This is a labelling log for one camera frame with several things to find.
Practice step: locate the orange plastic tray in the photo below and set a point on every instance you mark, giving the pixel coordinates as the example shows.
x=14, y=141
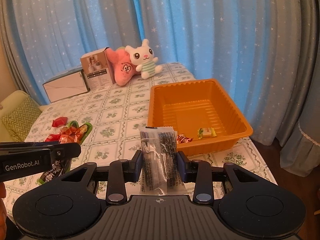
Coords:
x=190, y=105

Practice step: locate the tall printed product box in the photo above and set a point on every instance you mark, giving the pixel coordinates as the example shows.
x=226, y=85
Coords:
x=97, y=69

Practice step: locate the red snack packet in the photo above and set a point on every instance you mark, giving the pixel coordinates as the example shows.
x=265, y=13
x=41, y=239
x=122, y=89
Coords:
x=53, y=137

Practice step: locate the blue star curtain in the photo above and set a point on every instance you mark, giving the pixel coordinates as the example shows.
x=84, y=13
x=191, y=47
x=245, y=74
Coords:
x=263, y=52

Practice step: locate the pink star plush toy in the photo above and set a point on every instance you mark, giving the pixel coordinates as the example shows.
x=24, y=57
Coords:
x=123, y=68

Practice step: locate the small red foil candy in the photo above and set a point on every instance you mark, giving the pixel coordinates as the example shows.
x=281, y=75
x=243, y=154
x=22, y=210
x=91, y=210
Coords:
x=183, y=139

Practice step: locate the green zigzag cushion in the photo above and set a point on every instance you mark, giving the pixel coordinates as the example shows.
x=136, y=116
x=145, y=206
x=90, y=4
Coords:
x=19, y=121

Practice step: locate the grey lace-trim curtain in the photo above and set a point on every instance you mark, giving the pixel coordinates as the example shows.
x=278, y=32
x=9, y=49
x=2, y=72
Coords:
x=299, y=132

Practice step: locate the person's left hand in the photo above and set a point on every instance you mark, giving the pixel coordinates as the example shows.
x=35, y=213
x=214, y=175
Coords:
x=3, y=212

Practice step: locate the long white cardboard box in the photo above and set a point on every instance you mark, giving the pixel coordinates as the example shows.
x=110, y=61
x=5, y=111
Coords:
x=66, y=84

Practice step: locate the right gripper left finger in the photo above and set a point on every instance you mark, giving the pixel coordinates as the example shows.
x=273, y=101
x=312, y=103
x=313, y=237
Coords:
x=121, y=172

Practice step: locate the red snack pack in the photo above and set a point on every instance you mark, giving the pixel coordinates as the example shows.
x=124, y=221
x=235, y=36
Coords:
x=60, y=121

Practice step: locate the dark green snack bar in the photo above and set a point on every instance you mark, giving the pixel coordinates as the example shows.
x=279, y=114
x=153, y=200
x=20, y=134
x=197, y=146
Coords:
x=59, y=168

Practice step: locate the white bunny plush toy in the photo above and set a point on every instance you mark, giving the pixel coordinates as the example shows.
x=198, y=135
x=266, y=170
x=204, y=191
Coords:
x=144, y=59

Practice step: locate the yellow candy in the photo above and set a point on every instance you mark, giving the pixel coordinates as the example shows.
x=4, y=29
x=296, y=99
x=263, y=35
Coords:
x=208, y=132

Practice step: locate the red caramel candy wrapper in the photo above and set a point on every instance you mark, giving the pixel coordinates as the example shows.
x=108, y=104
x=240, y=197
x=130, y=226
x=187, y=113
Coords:
x=68, y=135

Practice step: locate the green floral tablecloth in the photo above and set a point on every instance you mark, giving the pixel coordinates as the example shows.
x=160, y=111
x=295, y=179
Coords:
x=116, y=114

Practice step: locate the clear black seaweed packet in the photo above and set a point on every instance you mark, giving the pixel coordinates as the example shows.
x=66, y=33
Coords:
x=160, y=175

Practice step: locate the green-end brown candy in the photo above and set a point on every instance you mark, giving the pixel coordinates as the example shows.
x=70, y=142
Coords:
x=83, y=131

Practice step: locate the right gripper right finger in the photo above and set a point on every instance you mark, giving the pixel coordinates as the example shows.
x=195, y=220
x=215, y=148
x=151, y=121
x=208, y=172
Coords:
x=198, y=172

